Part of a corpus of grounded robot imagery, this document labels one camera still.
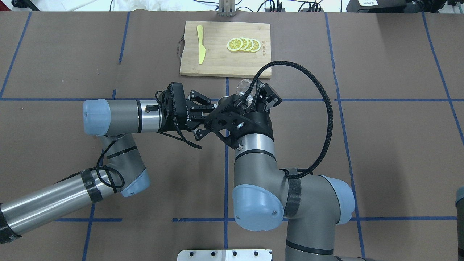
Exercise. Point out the aluminium frame post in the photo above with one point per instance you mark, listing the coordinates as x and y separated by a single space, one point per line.
226 8

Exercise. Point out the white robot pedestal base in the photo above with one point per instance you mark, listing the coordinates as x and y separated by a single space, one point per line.
226 255

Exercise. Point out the yellow lemon slices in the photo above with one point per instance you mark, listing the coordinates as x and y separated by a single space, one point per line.
243 44

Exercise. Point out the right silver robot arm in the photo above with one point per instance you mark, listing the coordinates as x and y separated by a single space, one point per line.
264 195

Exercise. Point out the wooden cutting board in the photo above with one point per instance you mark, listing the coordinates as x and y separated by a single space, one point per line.
219 61

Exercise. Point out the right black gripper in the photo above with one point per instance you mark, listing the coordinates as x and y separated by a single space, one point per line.
260 124

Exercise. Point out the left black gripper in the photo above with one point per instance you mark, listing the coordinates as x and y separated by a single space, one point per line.
182 123

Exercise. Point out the yellow plastic knife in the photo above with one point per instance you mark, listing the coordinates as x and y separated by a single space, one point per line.
202 49

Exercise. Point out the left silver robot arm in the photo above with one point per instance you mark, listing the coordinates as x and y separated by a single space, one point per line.
119 168

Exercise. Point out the small clear glass cup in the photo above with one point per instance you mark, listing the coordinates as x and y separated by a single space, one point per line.
243 86

